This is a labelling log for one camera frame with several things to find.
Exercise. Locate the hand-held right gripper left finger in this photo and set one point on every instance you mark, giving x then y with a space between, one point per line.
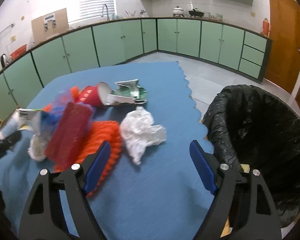
98 166

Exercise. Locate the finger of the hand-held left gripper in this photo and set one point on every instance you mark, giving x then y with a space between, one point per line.
5 143

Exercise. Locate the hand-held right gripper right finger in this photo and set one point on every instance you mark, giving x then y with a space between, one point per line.
202 166

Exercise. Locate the large orange foam net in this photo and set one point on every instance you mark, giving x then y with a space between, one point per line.
103 135

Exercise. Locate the white paper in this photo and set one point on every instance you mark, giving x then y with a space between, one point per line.
37 147

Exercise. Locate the red mesh sheet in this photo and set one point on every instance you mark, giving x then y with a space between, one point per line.
67 132

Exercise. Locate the white plastic bag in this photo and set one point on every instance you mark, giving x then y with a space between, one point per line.
140 130

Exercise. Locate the trash bin with black bag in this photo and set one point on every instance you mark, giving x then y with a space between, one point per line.
265 130

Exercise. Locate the blue plastic bag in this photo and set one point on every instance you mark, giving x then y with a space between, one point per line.
62 100

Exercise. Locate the small orange foam net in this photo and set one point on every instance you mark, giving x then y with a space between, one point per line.
75 91

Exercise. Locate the red paper cup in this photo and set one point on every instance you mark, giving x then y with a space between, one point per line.
92 96

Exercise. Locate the crushed green white carton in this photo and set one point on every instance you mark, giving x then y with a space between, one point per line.
130 92

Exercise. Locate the steel kettle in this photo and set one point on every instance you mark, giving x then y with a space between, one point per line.
3 60

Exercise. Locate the red plastic basin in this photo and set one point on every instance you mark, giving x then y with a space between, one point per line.
18 51

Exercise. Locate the green base cabinets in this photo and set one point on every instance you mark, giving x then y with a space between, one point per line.
110 42

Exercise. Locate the brown cardboard sheet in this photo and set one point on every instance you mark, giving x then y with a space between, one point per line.
48 26

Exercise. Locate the wooden door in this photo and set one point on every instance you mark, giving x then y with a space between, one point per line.
283 42

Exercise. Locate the glass containers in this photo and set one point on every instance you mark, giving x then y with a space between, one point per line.
212 16

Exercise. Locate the red fire extinguisher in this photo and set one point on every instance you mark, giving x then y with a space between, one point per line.
265 26

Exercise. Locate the black wok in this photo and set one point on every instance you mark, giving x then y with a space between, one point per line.
196 13

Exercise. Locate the steel faucet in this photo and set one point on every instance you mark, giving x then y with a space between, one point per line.
105 11

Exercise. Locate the white cooking pot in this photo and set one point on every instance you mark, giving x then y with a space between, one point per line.
178 11

